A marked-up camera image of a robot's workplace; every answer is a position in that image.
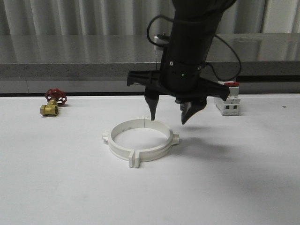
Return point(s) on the brass valve red handwheel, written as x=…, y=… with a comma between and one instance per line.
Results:
x=55, y=98

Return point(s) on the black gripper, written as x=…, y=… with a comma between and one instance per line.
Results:
x=180, y=80

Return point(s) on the white circuit breaker red switch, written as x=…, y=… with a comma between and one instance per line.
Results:
x=231, y=106

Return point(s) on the grey pleated curtain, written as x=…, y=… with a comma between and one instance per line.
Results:
x=131, y=17

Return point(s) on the white half-ring pipe clamp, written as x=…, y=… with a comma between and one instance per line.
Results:
x=119, y=146
x=152, y=140

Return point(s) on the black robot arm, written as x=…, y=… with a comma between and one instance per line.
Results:
x=184, y=56

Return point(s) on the grey stone countertop ledge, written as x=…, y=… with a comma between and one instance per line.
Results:
x=263, y=57

